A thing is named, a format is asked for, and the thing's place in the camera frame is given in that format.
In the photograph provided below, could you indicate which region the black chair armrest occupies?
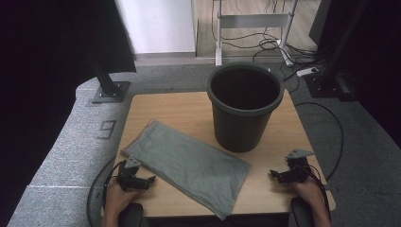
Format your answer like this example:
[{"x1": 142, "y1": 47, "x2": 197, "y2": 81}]
[
  {"x1": 117, "y1": 202, "x2": 145, "y2": 227},
  {"x1": 290, "y1": 197, "x2": 315, "y2": 227}
]

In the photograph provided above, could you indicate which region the black curtain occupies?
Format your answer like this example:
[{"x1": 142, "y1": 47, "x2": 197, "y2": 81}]
[
  {"x1": 310, "y1": 0, "x2": 401, "y2": 149},
  {"x1": 0, "y1": 0, "x2": 137, "y2": 221}
]

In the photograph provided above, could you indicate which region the black metal stand with base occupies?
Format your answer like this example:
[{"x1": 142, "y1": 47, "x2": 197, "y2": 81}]
[
  {"x1": 84, "y1": 46, "x2": 131, "y2": 104},
  {"x1": 304, "y1": 0, "x2": 372, "y2": 102}
]

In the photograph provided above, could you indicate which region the person's left hand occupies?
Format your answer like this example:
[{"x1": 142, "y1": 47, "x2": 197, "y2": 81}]
[{"x1": 103, "y1": 178, "x2": 140, "y2": 218}]

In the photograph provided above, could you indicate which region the dark green bin rim ring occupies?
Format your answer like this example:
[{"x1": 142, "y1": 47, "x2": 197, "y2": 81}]
[{"x1": 206, "y1": 61, "x2": 286, "y2": 118}]

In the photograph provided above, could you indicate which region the tangle of black floor cables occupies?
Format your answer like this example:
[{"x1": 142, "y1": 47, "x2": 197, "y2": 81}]
[{"x1": 211, "y1": 0, "x2": 321, "y2": 91}]

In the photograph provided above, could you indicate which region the light grey floor mat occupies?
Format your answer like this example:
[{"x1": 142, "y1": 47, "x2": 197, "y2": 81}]
[{"x1": 8, "y1": 71, "x2": 136, "y2": 227}]

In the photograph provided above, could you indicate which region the white metal desk frame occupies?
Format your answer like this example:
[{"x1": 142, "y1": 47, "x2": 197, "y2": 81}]
[{"x1": 215, "y1": 0, "x2": 299, "y2": 68}]

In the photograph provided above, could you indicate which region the dark green trash bin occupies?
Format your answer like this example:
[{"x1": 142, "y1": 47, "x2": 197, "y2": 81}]
[{"x1": 210, "y1": 64, "x2": 282, "y2": 153}]

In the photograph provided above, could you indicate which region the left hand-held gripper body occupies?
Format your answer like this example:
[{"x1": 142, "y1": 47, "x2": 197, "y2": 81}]
[{"x1": 116, "y1": 156, "x2": 145, "y2": 192}]

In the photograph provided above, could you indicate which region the white power strip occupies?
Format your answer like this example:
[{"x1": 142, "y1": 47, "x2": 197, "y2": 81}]
[{"x1": 296, "y1": 66, "x2": 320, "y2": 78}]

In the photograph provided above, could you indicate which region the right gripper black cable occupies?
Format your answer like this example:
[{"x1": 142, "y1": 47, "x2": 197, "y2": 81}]
[{"x1": 302, "y1": 164, "x2": 332, "y2": 221}]

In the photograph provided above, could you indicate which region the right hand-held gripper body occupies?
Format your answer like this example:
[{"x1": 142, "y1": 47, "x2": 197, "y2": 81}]
[{"x1": 285, "y1": 148, "x2": 316, "y2": 184}]

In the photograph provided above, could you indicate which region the person's right hand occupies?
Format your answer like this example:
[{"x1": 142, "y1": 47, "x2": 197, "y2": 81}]
[{"x1": 291, "y1": 177, "x2": 325, "y2": 210}]

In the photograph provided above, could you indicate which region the black floor cable loop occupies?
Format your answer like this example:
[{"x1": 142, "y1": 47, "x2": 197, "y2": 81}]
[{"x1": 294, "y1": 101, "x2": 344, "y2": 183}]

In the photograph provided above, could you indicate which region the grey plastic trash bag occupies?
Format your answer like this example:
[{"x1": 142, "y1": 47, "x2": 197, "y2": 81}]
[{"x1": 120, "y1": 119, "x2": 253, "y2": 221}]

